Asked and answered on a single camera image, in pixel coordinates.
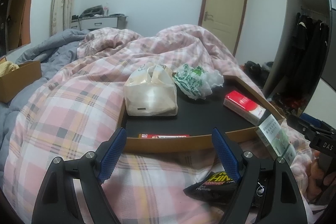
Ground red white tissue pack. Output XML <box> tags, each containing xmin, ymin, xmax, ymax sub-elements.
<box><xmin>223</xmin><ymin>90</ymin><xmax>266</xmax><ymax>126</ymax></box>

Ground black device on desk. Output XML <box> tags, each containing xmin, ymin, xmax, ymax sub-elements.
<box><xmin>79</xmin><ymin>5</ymin><xmax>104</xmax><ymax>18</ymax></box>

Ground white grey desk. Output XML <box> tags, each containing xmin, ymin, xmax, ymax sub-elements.
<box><xmin>70</xmin><ymin>14</ymin><xmax>127</xmax><ymax>31</ymax></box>

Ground small brown cardboard box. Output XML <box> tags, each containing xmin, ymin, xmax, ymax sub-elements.
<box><xmin>0</xmin><ymin>61</ymin><xmax>42</xmax><ymax>103</ymax></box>

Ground grey white sliding wardrobe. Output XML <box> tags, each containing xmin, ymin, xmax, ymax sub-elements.
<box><xmin>263</xmin><ymin>0</ymin><xmax>332</xmax><ymax>116</ymax></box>

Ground grey blanket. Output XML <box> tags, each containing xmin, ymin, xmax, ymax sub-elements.
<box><xmin>0</xmin><ymin>28</ymin><xmax>93</xmax><ymax>162</ymax></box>

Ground person's right hand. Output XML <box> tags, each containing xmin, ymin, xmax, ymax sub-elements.
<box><xmin>306</xmin><ymin>157</ymin><xmax>335</xmax><ymax>206</ymax></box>

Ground white facial tissue pack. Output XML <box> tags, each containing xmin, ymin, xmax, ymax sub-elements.
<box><xmin>123</xmin><ymin>63</ymin><xmax>178</xmax><ymax>117</ymax></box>

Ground brown cardboard tray box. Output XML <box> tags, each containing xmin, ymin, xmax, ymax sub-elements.
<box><xmin>117</xmin><ymin>76</ymin><xmax>284</xmax><ymax>154</ymax></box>

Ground pink plaid duvet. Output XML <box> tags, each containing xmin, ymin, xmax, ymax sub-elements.
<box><xmin>2</xmin><ymin>24</ymin><xmax>321</xmax><ymax>224</ymax></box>

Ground green white crumpled plastic bag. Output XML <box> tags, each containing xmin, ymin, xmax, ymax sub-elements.
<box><xmin>173</xmin><ymin>64</ymin><xmax>224</xmax><ymax>100</ymax></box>

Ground beige door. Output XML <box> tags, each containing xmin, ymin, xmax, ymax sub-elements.
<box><xmin>198</xmin><ymin>0</ymin><xmax>247</xmax><ymax>55</ymax></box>

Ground black hanging coats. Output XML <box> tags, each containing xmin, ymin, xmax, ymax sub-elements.
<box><xmin>281</xmin><ymin>13</ymin><xmax>330</xmax><ymax>110</ymax></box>

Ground silver cigarette carton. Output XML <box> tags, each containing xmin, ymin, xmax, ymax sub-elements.
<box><xmin>256</xmin><ymin>114</ymin><xmax>296</xmax><ymax>166</ymax></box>

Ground black yellow wipes packet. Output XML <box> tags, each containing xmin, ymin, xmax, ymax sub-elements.
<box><xmin>183</xmin><ymin>171</ymin><xmax>238</xmax><ymax>206</ymax></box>

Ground black bag on floor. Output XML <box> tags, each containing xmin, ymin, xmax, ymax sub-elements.
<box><xmin>243</xmin><ymin>61</ymin><xmax>273</xmax><ymax>85</ymax></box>

